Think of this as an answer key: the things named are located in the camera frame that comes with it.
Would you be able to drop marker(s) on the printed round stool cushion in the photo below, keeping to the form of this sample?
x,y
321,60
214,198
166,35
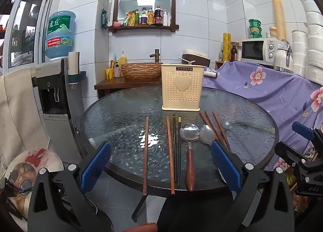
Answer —
x,y
22,166

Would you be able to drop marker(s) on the grey water dispenser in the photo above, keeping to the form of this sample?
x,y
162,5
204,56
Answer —
x,y
55,126

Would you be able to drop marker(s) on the black chopstick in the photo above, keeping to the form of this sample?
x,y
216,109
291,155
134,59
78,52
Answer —
x,y
175,146

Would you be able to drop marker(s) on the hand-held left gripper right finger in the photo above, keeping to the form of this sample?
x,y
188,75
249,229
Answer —
x,y
225,169

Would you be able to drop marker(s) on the woven pattern wash basin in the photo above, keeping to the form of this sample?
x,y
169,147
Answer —
x,y
141,72

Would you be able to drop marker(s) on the small wooden box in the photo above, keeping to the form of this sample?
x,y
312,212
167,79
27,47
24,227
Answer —
x,y
219,65

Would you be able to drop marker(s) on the tall stack of paper cups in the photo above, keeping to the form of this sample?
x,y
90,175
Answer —
x,y
278,17

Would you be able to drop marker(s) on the purple label bottle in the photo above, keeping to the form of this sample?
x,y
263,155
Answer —
x,y
143,19

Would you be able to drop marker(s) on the white framed window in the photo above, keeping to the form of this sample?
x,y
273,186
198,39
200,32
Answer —
x,y
30,20

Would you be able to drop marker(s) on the purple floral cloth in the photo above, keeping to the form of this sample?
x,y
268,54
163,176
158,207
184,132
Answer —
x,y
265,90

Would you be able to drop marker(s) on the amber sauce bottle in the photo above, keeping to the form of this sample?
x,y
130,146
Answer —
x,y
150,17

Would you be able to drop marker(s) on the green oil bottle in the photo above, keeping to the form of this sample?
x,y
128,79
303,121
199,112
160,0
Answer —
x,y
137,19

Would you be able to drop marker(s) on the wooden washstand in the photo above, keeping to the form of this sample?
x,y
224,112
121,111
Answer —
x,y
121,85

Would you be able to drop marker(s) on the floral pump bottle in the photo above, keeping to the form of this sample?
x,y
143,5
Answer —
x,y
117,72

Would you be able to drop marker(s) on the white plastic bottle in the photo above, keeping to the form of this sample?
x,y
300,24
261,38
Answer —
x,y
165,19

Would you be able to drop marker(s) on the brown white rice cooker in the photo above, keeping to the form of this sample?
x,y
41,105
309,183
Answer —
x,y
199,59

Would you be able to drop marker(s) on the beige cloth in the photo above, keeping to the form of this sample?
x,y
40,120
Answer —
x,y
17,111

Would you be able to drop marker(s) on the brown glass bottle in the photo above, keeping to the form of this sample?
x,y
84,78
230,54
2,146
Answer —
x,y
234,54

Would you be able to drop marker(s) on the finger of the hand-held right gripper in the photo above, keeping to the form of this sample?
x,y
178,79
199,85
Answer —
x,y
302,129
285,149

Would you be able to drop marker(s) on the yellow soap pump bottle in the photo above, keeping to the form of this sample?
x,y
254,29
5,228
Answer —
x,y
123,60

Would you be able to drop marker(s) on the round glass table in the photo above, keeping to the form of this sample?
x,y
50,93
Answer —
x,y
121,126

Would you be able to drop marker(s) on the white kettle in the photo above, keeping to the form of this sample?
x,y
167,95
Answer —
x,y
280,59

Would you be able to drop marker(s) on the blue toothbrush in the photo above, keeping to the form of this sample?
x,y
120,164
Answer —
x,y
114,59

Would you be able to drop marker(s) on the yellow wrapped roll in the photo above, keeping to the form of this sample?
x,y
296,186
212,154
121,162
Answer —
x,y
226,46

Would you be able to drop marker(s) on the small clear bottle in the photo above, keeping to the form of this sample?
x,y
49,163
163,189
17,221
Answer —
x,y
220,56

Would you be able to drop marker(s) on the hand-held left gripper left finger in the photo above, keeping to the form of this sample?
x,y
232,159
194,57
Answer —
x,y
96,166

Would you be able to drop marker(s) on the blue water bottle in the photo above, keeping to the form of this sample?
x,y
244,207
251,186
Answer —
x,y
60,32

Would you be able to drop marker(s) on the dark soy sauce bottle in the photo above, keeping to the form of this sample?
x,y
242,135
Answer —
x,y
158,17

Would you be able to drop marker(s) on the white microwave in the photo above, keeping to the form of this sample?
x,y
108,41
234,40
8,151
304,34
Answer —
x,y
254,50

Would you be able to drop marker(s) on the yellow mug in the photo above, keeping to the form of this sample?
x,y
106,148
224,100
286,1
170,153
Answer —
x,y
109,74

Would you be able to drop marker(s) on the small pink bowl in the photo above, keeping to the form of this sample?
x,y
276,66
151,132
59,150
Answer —
x,y
116,24

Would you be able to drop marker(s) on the white lint roller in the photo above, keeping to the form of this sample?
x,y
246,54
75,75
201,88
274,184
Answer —
x,y
210,74

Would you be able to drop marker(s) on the amber jar with lid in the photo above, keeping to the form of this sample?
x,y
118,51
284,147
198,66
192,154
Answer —
x,y
273,32

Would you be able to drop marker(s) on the yellow seasoning packet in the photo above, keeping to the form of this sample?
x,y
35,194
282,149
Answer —
x,y
130,20

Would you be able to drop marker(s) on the cream plastic utensil holder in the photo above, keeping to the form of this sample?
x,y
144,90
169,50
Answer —
x,y
171,90

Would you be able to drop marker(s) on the wooden framed mirror shelf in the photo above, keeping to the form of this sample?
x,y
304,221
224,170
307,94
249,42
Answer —
x,y
126,5

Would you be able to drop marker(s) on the green wall packet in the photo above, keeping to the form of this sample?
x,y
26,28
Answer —
x,y
104,19

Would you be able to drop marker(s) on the bronze faucet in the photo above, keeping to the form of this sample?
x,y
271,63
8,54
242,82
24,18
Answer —
x,y
157,55

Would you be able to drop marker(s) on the white tube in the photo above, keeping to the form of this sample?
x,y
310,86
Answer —
x,y
169,20

